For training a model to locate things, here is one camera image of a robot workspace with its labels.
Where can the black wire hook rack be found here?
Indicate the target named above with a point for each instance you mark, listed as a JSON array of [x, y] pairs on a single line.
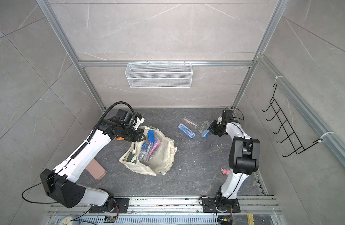
[[286, 128]]

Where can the clear green stationery case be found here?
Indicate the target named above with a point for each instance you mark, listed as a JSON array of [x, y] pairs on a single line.
[[204, 127]]

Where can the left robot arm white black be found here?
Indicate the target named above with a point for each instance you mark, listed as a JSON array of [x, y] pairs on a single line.
[[60, 184]]

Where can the white round clock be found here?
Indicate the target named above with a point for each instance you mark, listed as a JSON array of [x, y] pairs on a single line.
[[68, 220]]

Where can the small pink toy figure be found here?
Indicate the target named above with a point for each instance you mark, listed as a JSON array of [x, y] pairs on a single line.
[[225, 171]]

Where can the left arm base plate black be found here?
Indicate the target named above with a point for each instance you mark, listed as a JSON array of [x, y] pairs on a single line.
[[116, 205]]

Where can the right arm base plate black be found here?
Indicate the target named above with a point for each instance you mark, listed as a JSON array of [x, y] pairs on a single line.
[[211, 205]]

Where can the cream canvas tote bag leaves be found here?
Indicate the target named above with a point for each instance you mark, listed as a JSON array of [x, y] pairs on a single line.
[[161, 163]]

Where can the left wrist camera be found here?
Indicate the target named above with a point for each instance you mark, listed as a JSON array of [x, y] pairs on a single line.
[[126, 118]]

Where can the white wire mesh basket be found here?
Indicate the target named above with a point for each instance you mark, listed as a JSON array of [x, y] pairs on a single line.
[[159, 75]]

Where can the clear case pink compass set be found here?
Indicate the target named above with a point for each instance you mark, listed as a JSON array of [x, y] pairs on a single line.
[[190, 122]]

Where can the blue clear pencil case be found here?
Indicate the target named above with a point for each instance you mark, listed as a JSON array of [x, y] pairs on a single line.
[[186, 130]]

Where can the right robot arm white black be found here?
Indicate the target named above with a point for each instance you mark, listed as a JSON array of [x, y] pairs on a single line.
[[243, 159]]

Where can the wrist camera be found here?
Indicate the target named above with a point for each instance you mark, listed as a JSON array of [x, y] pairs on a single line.
[[126, 118], [227, 116]]

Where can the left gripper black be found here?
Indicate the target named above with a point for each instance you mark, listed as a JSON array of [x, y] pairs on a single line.
[[139, 138]]

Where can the pink clear stationery case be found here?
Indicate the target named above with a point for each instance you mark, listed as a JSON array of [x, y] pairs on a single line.
[[152, 150]]

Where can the blue clear compass case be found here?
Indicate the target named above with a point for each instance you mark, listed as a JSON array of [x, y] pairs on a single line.
[[206, 132]]

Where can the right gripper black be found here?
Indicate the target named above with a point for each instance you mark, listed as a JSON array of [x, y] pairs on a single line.
[[212, 128]]

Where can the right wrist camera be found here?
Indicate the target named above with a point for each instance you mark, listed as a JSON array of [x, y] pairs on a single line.
[[227, 116]]

